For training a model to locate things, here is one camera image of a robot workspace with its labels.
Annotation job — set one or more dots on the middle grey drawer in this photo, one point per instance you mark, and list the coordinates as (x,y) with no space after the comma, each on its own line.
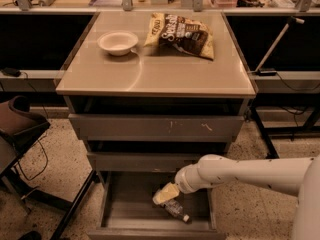
(141,162)

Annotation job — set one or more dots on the black power adapter left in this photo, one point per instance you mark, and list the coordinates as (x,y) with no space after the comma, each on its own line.
(11,72)

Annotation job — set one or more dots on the grey drawer cabinet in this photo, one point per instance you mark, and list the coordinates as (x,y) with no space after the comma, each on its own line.
(156,81)

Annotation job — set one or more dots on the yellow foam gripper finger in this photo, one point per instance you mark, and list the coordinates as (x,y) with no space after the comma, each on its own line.
(168,192)

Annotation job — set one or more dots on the black device on ledge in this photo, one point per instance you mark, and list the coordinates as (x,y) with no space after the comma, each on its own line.
(266,72)

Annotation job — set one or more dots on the black table leg right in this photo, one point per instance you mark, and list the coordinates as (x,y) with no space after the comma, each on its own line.
(272,153)

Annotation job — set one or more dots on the grey drawer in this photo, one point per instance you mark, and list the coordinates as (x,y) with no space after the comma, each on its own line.
(162,128)
(128,212)
(141,162)

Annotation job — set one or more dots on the black diagonal frame leg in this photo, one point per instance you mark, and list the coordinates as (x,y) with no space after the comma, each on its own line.
(74,206)

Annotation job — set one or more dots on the white bowl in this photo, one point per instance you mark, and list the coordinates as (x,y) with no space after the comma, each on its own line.
(117,43)

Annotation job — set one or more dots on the brown chair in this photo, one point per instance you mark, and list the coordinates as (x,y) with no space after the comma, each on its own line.
(19,130)

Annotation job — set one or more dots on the white leaning rod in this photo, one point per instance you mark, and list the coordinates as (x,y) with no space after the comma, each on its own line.
(291,21)

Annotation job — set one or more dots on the top grey drawer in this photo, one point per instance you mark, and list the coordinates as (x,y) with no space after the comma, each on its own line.
(162,128)

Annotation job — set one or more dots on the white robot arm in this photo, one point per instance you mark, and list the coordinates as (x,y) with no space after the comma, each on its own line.
(299,177)

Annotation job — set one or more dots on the bottom grey drawer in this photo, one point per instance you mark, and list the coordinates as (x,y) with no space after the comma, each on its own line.
(128,212)

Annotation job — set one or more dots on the yellow brown chip bag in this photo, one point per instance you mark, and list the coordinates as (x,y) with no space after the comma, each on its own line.
(186,35)

